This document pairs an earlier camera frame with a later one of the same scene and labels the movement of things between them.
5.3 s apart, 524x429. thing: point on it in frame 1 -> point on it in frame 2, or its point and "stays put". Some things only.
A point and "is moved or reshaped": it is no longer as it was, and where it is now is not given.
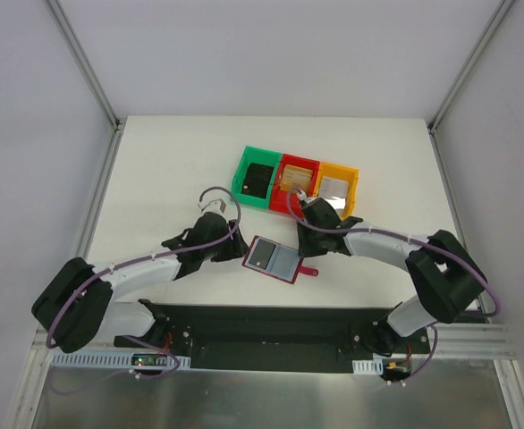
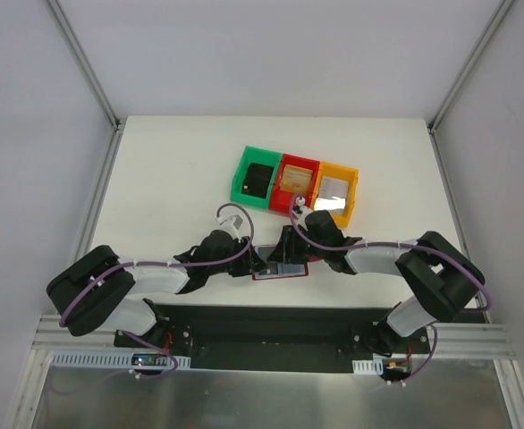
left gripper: (232, 243) -> (248, 257)
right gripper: (309, 241) -> (286, 247)
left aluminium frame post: (61, 17) stays put
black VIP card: (257, 180) stays put
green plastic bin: (257, 156) stays put
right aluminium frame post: (437, 114) stays put
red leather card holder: (274, 260) is moved or reshaped
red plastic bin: (287, 201) stays put
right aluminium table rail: (485, 341) stays put
